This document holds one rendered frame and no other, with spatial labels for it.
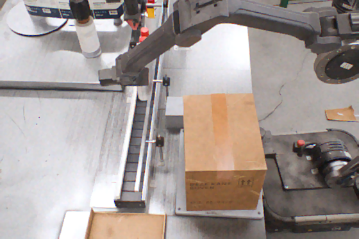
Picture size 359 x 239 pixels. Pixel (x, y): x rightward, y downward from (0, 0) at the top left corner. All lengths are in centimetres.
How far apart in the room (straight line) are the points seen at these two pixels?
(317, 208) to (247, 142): 101
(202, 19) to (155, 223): 78
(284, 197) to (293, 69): 122
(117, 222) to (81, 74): 71
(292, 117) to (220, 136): 158
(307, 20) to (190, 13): 31
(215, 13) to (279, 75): 219
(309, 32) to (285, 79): 195
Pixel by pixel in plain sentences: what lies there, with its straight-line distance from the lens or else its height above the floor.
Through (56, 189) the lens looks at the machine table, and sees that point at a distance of 156.
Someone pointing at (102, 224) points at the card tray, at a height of 83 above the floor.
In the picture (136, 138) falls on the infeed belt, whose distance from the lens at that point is 155.
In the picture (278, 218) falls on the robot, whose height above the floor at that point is 24.
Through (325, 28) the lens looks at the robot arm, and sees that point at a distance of 112.
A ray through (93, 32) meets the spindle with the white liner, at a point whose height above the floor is 101.
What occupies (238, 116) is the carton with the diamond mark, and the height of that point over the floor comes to 112.
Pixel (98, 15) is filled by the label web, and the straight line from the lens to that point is 202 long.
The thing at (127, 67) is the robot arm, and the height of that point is 132.
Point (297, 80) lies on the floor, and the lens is 303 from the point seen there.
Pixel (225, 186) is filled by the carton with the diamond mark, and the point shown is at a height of 102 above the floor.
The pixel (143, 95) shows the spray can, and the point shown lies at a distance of 163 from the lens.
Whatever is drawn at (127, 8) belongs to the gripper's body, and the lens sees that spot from 170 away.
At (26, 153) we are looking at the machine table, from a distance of 169.
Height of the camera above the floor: 214
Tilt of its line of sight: 50 degrees down
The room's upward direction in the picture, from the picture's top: 3 degrees counter-clockwise
